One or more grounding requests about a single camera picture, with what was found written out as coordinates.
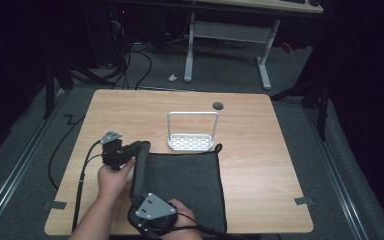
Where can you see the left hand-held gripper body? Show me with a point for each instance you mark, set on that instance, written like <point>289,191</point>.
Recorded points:
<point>115,155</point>

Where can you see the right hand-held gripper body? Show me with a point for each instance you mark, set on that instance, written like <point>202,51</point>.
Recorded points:
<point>155,208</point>

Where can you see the black cloth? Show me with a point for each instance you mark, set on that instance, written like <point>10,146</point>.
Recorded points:
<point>186,186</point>

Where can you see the person's left hand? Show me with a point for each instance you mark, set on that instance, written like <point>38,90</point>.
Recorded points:
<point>113,183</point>

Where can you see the person's right hand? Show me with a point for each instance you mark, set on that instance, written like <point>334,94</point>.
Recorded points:
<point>185,230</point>

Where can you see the crumpled white paper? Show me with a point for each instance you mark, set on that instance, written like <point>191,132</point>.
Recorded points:
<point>172,78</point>

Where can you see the grey tape piece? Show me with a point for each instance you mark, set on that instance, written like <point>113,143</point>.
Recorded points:
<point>303,200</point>
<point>56,205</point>

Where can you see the black metal stand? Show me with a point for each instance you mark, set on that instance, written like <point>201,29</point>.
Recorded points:
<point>321,110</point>
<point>49,86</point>

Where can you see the dark computer tower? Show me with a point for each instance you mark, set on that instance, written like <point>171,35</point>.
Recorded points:
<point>108,36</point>

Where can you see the desk with white legs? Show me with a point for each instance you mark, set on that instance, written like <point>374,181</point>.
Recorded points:
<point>230,31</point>

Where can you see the small red object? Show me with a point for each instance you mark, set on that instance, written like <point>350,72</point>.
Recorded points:
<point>287,47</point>

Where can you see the metal floor rail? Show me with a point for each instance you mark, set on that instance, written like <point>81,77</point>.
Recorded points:
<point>16,173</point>
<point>338,180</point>

